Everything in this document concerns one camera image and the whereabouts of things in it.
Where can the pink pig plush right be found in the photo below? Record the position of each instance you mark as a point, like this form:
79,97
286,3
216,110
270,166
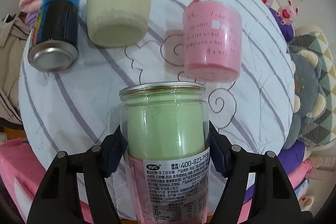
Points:
287,14

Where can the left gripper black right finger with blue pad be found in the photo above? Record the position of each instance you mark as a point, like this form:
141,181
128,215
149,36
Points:
273,200

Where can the beige jacket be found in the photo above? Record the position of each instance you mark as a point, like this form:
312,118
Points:
14,35

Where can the grey patchwork plush cushion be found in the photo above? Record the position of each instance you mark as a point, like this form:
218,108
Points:
313,120

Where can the clear jar green pink contents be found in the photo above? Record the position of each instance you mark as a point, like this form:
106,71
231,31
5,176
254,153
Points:
167,159

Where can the purple folded blanket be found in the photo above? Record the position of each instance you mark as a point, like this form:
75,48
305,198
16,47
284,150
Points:
31,19

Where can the pink cloth lower left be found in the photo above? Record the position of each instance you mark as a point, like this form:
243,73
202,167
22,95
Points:
22,174

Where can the blue black drink can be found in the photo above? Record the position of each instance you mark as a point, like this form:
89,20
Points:
53,46

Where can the pink plastic cup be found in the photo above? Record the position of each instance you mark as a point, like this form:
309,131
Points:
212,40

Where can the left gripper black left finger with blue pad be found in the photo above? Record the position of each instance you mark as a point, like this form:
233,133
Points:
57,199

